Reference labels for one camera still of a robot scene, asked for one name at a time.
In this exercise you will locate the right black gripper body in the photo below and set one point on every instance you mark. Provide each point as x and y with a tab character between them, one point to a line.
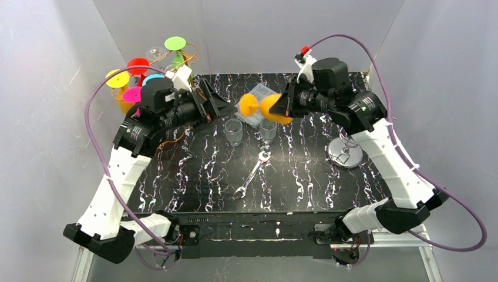
291	99

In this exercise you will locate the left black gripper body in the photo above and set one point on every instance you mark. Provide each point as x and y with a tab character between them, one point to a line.
202	104

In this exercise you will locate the clear stemless glass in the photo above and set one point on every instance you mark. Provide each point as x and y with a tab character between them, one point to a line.
268	130

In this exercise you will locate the orange glass yellow base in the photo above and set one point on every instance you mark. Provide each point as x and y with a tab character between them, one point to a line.
249	104

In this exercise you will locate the blue wine glass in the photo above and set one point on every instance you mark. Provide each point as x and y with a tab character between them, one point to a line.
150	77

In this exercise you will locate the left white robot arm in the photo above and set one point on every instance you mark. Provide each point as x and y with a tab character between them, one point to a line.
108	228

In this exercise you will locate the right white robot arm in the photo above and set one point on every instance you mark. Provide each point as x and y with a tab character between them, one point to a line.
324	86

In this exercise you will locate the clear tumbler glass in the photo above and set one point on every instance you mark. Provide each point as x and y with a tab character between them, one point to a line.
234	131

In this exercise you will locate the green wine glass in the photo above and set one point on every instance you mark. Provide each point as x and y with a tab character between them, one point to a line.
176	44

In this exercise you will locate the clear wine glass rear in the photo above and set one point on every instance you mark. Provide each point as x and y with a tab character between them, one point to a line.
155	54

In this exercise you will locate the pink wine glass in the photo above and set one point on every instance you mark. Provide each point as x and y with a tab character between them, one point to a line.
130	98

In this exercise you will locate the clear plastic screw box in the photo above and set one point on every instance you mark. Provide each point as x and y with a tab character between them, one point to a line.
260	91

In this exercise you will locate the silver combination wrench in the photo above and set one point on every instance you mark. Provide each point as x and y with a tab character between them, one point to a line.
263	157

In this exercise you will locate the orange glass yellow foot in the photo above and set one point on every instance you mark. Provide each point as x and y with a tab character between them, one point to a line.
118	85

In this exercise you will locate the gold wire glass rack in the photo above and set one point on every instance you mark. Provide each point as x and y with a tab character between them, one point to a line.
182	78

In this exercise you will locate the silver wire glass rack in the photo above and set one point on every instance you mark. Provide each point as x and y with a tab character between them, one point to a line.
344	153

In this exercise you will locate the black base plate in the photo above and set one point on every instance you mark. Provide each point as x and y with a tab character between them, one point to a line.
306	234

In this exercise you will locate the aluminium frame rail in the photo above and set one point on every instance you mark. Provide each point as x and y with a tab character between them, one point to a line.
205	181

